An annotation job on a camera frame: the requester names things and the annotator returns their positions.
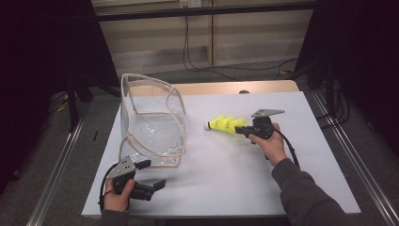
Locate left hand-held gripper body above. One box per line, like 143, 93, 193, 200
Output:
106, 155, 155, 202

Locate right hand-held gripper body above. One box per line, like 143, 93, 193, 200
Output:
248, 108, 285, 140

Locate clear plastic bag beige trim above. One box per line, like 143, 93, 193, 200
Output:
118, 73, 187, 169

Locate person's right hand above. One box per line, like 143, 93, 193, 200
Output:
247, 122, 288, 168

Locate person's left hand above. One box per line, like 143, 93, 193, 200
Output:
103, 179, 136, 213

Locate white table cover sheet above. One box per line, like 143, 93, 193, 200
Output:
81, 90, 361, 218

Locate wooden table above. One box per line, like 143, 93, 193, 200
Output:
125, 79, 300, 97

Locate black metal stand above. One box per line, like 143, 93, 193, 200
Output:
66, 74, 95, 133

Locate dark curtain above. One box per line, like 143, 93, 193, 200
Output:
0, 0, 120, 196
295, 0, 399, 155

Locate black horizontal bar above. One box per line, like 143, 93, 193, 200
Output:
93, 1, 318, 23

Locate white power socket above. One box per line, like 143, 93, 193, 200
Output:
178, 0, 202, 8

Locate left hand-held gripper cable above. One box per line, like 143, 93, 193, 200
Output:
99, 163, 120, 215

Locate hand-held gripper cable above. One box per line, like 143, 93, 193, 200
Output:
269, 126, 301, 170
99, 163, 120, 215

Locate right hand-held gripper cable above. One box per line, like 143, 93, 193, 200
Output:
269, 126, 301, 170

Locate aluminium floor rail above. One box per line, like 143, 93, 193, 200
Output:
310, 89, 399, 226
26, 103, 91, 226

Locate black floor cables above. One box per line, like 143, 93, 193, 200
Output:
315, 79, 351, 130

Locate yellow floor cable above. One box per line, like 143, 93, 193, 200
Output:
56, 98, 70, 113

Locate black wall cable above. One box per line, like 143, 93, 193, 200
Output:
183, 15, 241, 82
186, 15, 299, 73

